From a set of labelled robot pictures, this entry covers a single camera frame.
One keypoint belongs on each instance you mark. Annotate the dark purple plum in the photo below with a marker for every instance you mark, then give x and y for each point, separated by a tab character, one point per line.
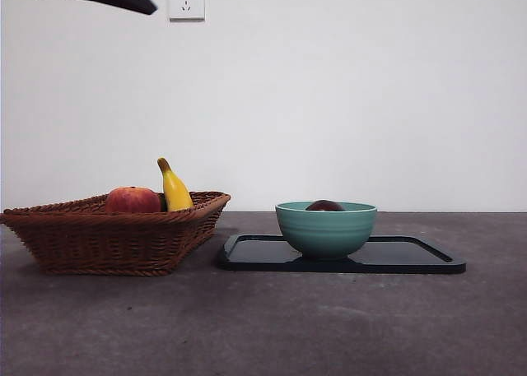
325	206

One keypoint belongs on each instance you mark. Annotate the teal ribbed bowl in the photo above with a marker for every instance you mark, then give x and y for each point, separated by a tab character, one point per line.
325	236

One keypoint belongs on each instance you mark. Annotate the red yellow peach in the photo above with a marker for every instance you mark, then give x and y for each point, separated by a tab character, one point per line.
131	201

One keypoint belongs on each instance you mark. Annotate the yellow banana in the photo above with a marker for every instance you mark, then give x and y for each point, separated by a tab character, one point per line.
175	191

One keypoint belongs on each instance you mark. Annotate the dark green fruit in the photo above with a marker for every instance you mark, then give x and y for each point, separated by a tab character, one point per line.
163	203

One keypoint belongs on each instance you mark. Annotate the brown wicker basket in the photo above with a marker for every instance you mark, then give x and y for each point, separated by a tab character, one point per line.
103	244

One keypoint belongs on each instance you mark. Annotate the dark rectangular tray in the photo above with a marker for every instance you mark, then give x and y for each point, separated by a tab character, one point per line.
255	256

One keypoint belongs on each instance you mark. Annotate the white wall socket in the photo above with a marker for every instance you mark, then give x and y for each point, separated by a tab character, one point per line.
187	1

